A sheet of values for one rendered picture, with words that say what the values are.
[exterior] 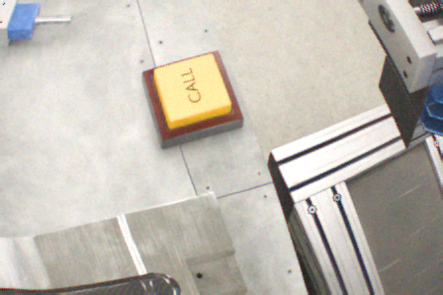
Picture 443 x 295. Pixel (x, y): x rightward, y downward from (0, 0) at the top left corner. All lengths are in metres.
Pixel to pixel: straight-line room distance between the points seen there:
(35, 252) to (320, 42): 1.22
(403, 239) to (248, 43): 0.56
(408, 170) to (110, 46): 0.76
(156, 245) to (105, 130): 0.18
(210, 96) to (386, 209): 0.71
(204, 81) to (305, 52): 0.99
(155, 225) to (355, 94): 1.11
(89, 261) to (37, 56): 0.30
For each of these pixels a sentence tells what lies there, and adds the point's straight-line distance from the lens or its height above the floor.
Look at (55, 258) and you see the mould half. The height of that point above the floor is 0.88.
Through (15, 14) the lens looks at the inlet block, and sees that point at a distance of 1.27.
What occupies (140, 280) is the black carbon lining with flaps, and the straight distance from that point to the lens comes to 1.08.
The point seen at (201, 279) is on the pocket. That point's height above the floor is 0.86.
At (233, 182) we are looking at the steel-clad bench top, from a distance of 1.21.
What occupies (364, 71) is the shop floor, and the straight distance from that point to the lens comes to 2.19.
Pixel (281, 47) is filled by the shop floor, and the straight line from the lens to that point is 2.19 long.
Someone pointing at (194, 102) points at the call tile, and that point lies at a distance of 1.20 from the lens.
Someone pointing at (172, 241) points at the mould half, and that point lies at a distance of 1.09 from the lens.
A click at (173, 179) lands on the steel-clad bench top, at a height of 0.80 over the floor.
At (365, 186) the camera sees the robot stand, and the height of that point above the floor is 0.21.
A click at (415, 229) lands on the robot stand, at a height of 0.21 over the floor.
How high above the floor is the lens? 1.92
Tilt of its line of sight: 66 degrees down
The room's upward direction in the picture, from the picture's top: 8 degrees clockwise
